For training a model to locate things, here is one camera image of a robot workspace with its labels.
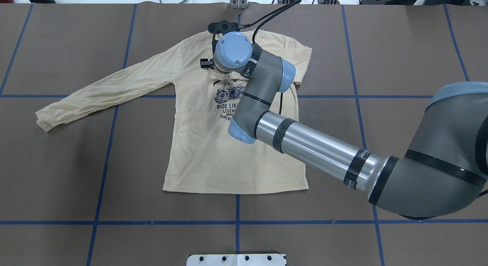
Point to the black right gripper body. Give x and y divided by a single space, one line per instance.
206 63

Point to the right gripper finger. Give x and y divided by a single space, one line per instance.
207 64

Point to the cream long sleeve shirt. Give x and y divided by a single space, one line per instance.
204 158

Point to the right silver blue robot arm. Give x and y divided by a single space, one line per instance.
443 171

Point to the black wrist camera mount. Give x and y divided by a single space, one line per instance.
222 27

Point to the aluminium frame post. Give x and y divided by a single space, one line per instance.
239 4

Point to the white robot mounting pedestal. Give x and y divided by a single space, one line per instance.
257 259

